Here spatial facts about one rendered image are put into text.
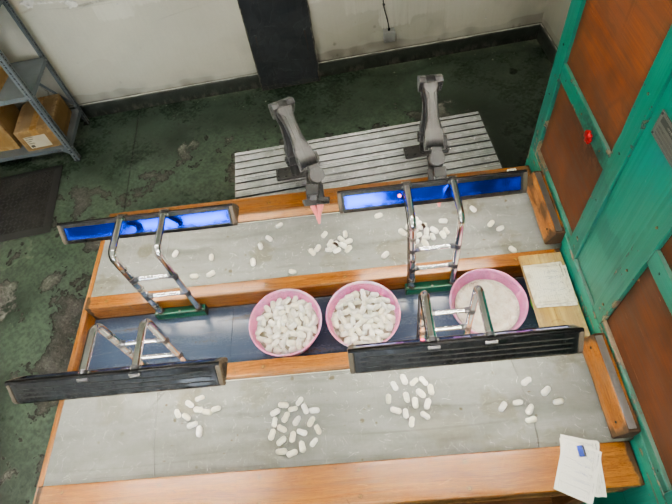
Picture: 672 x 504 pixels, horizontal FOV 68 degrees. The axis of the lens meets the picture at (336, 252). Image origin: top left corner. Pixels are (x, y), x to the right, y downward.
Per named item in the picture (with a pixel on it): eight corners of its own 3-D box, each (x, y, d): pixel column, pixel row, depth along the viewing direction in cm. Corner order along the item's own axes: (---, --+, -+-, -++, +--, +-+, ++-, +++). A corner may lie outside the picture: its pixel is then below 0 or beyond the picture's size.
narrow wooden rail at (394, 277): (100, 309, 205) (86, 297, 196) (552, 263, 193) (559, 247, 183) (98, 321, 202) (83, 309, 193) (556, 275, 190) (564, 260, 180)
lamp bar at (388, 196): (338, 196, 173) (335, 182, 167) (520, 175, 169) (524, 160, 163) (339, 214, 169) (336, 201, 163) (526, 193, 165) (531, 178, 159)
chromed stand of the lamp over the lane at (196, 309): (165, 278, 207) (113, 212, 170) (212, 273, 206) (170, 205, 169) (158, 320, 197) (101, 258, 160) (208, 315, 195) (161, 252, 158)
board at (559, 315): (517, 257, 183) (518, 256, 182) (559, 253, 182) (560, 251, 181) (543, 341, 165) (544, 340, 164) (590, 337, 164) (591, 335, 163)
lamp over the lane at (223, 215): (70, 227, 180) (58, 214, 174) (239, 207, 176) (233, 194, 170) (64, 245, 176) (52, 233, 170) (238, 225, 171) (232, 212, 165)
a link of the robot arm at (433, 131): (447, 144, 188) (442, 64, 189) (422, 146, 189) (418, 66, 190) (443, 152, 200) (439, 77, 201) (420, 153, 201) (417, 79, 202)
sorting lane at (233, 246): (107, 241, 216) (105, 238, 215) (534, 193, 204) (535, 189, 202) (92, 302, 200) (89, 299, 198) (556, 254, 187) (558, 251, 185)
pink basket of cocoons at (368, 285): (317, 310, 191) (314, 299, 183) (380, 282, 194) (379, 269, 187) (347, 371, 176) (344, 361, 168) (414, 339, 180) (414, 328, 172)
